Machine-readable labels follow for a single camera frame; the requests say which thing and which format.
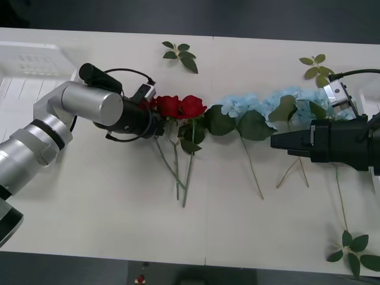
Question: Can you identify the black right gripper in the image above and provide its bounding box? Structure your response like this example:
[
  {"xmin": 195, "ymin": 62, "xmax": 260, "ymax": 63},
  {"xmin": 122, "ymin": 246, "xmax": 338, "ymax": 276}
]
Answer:
[{"xmin": 270, "ymin": 115, "xmax": 371, "ymax": 172}]

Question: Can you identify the black camera cable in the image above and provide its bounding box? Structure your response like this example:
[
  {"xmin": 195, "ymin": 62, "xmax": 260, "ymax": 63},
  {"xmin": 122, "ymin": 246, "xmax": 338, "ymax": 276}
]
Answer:
[
  {"xmin": 103, "ymin": 68, "xmax": 157, "ymax": 143},
  {"xmin": 328, "ymin": 68, "xmax": 380, "ymax": 81}
]

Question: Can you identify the dark green leaf twig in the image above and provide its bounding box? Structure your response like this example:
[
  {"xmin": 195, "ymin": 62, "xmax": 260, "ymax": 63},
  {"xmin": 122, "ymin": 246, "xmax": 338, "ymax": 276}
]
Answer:
[
  {"xmin": 326, "ymin": 230, "xmax": 380, "ymax": 279},
  {"xmin": 161, "ymin": 40, "xmax": 199, "ymax": 74}
]

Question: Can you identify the light green leaf twig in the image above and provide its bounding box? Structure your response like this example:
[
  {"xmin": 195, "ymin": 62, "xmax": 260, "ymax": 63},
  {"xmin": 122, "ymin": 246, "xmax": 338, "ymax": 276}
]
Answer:
[{"xmin": 299, "ymin": 53, "xmax": 337, "ymax": 89}]

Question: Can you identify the black left camera cable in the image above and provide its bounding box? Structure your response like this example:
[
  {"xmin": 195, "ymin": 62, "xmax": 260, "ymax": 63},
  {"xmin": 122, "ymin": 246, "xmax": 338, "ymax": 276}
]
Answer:
[{"xmin": 103, "ymin": 68, "xmax": 157, "ymax": 143}]

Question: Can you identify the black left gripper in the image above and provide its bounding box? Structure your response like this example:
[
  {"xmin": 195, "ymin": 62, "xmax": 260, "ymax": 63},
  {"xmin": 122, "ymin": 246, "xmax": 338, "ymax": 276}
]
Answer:
[{"xmin": 141, "ymin": 104, "xmax": 166, "ymax": 138}]

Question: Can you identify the black right camera cable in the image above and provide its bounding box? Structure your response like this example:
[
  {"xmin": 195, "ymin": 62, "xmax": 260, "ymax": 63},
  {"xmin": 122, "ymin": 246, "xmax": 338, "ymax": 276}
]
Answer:
[{"xmin": 328, "ymin": 68, "xmax": 380, "ymax": 81}]

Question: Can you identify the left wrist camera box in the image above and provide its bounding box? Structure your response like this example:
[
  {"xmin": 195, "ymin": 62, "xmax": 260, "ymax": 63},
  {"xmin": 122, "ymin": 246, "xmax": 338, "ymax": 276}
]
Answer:
[{"xmin": 131, "ymin": 84, "xmax": 157, "ymax": 105}]

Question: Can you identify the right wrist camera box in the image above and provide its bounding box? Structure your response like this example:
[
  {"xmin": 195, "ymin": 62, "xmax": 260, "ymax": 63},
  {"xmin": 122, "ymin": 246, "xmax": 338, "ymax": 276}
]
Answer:
[{"xmin": 323, "ymin": 78, "xmax": 359, "ymax": 115}]

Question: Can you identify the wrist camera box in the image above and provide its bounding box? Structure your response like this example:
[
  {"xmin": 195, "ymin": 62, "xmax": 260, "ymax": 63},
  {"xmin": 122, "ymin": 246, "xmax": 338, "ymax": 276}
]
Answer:
[
  {"xmin": 323, "ymin": 78, "xmax": 359, "ymax": 115},
  {"xmin": 131, "ymin": 84, "xmax": 157, "ymax": 105}
]

